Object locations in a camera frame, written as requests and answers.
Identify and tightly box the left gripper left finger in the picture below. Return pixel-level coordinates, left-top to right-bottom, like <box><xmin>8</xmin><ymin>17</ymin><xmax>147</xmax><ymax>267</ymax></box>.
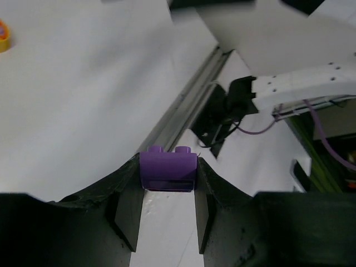
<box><xmin>1</xmin><ymin>155</ymin><xmax>144</xmax><ymax>266</ymax></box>

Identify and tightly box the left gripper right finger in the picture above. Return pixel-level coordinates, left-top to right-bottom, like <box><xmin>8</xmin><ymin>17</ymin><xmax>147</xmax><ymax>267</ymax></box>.
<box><xmin>194</xmin><ymin>158</ymin><xmax>355</xmax><ymax>266</ymax></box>

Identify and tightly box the purple brown half-round lego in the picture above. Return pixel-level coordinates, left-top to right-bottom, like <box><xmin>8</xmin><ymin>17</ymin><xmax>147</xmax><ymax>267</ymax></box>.
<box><xmin>139</xmin><ymin>146</ymin><xmax>198</xmax><ymax>192</ymax></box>

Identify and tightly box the yellow butterfly lego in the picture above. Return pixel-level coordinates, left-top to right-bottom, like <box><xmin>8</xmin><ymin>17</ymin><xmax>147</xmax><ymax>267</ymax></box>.
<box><xmin>0</xmin><ymin>19</ymin><xmax>12</xmax><ymax>53</ymax></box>

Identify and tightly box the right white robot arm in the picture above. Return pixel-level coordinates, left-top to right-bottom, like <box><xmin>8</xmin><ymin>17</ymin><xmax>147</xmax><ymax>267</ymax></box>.
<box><xmin>225</xmin><ymin>62</ymin><xmax>355</xmax><ymax>118</ymax></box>

